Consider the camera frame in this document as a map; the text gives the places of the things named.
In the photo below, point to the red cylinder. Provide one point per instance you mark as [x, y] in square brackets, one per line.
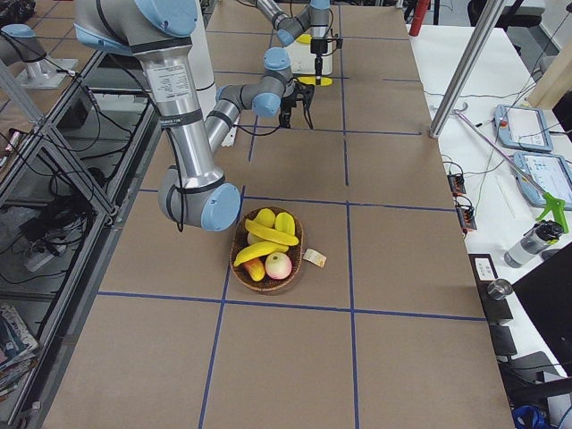
[422, 6]

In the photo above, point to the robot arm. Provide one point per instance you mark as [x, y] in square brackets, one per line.
[158, 33]
[315, 19]

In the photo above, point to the orange mango fruit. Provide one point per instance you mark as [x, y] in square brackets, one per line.
[255, 269]

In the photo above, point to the metal stand with green clip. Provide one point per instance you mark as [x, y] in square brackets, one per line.
[552, 205]

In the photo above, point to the paper price tag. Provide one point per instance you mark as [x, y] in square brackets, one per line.
[314, 257]

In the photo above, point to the yellow lemon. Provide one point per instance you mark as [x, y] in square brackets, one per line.
[266, 217]

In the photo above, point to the upper teach pendant tablet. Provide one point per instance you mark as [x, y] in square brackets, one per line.
[522, 128]

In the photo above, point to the stack of magazines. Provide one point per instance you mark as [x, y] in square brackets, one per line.
[18, 349]

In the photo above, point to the red pink apple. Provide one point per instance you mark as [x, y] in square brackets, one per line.
[278, 266]

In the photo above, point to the white rectangular tray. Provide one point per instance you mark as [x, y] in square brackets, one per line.
[302, 61]

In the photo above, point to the small metal cup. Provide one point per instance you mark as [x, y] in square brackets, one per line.
[499, 289]

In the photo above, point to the lower teach pendant tablet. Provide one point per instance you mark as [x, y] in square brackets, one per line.
[551, 172]

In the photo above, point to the yellow star fruit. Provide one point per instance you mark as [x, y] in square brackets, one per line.
[284, 222]

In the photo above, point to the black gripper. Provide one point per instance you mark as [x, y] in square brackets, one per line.
[317, 48]
[288, 108]

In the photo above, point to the brown wicker basket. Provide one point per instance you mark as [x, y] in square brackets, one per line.
[242, 238]

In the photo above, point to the aluminium frame post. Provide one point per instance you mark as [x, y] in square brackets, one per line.
[475, 45]

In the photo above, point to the teach pendant tablet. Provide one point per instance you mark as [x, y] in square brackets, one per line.
[522, 128]
[551, 172]

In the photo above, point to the yellow banana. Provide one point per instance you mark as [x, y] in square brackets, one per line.
[312, 80]
[270, 234]
[259, 249]
[304, 39]

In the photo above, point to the clear water bottle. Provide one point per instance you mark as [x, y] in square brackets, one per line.
[542, 235]

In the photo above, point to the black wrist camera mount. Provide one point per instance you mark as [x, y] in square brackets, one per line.
[304, 94]

